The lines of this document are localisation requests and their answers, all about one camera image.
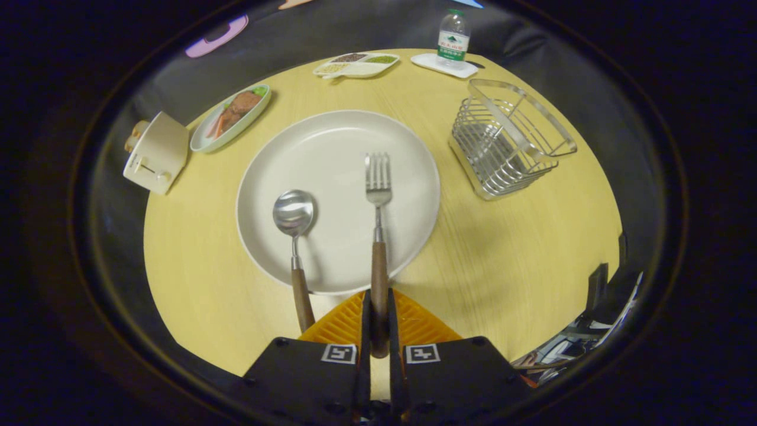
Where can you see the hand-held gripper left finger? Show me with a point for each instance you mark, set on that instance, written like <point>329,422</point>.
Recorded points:
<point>365,331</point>

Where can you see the large white round plate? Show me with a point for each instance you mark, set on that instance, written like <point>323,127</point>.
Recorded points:
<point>337,160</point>

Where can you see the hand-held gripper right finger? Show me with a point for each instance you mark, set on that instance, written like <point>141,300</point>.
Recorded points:
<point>394,331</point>

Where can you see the white divided food tray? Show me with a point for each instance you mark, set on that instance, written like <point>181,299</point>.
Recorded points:
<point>356,65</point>

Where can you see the small white rectangular tray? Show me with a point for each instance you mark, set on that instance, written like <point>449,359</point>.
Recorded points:
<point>429,62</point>

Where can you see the green oval plate with food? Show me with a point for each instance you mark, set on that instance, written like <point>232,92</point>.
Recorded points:
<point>230,118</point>

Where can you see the cream toaster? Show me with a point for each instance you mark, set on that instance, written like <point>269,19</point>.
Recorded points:
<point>157,154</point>

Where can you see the clear plastic water bottle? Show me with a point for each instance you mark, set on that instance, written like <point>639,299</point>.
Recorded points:
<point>453,41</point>

